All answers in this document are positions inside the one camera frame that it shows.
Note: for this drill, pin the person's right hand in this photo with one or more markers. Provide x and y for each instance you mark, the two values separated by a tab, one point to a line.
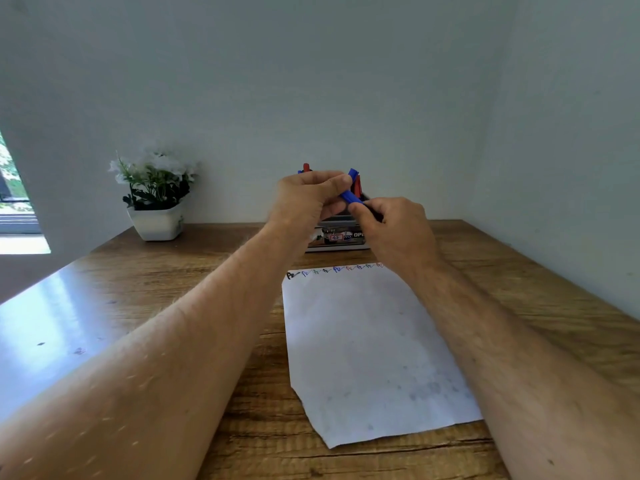
400	239

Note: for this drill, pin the person's left hand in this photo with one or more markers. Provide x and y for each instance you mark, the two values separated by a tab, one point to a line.
300	199

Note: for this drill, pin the thick blue silver banded marker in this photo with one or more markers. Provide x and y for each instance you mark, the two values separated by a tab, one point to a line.
354	173

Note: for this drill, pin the white paper sheet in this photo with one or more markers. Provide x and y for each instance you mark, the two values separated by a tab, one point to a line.
370	354

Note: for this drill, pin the person's left forearm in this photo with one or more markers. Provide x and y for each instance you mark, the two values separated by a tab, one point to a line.
150	384

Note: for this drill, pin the person's right forearm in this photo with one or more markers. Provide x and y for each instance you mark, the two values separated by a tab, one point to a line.
525	384

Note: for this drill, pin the grey white desk organizer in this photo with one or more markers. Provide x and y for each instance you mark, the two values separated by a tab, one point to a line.
340	229

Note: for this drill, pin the white potted flower plant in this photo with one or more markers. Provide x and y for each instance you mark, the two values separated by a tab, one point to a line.
157	228

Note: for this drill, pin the green foliage outside window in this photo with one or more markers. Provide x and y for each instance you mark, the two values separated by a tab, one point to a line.
15	174

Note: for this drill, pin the grey window frame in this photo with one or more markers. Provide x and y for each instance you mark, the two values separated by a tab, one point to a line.
20	224

